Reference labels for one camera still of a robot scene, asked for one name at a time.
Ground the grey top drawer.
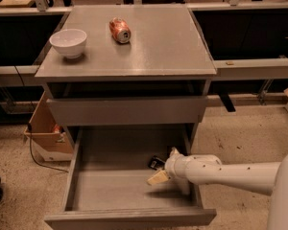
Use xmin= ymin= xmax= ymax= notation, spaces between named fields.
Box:
xmin=47 ymin=96 xmax=207 ymax=127

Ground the white ceramic bowl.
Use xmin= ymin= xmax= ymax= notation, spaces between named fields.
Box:
xmin=50 ymin=29 xmax=87 ymax=58

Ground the cardboard box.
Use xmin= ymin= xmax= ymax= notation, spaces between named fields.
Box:
xmin=24 ymin=93 xmax=73 ymax=162

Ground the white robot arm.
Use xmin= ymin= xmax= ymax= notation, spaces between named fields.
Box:
xmin=147 ymin=149 xmax=288 ymax=230

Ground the black cable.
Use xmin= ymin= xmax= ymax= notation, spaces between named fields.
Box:
xmin=26 ymin=122 xmax=70 ymax=174

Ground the grey metal rail frame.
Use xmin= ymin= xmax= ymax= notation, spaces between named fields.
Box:
xmin=0 ymin=0 xmax=288 ymax=113

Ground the orange soda can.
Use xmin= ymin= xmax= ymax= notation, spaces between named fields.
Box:
xmin=108 ymin=17 xmax=132 ymax=44

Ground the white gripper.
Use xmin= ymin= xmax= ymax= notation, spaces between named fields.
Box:
xmin=147 ymin=147 xmax=190 ymax=186

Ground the black rxbar chocolate wrapper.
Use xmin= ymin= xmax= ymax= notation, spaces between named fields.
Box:
xmin=148 ymin=155 xmax=165 ymax=171

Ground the grey open middle drawer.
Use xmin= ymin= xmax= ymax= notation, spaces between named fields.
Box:
xmin=45 ymin=125 xmax=216 ymax=230

